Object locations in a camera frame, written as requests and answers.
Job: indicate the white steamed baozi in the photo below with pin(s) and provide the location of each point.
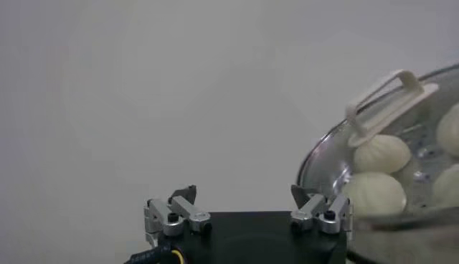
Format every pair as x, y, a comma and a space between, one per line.
448, 186
450, 131
374, 193
382, 154

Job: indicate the stainless steel steamer basket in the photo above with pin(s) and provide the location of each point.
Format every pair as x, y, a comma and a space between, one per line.
412, 240

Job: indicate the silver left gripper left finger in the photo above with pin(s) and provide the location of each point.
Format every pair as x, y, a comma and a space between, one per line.
186, 211

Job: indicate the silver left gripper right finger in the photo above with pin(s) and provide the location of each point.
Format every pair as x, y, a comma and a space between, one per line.
312, 209

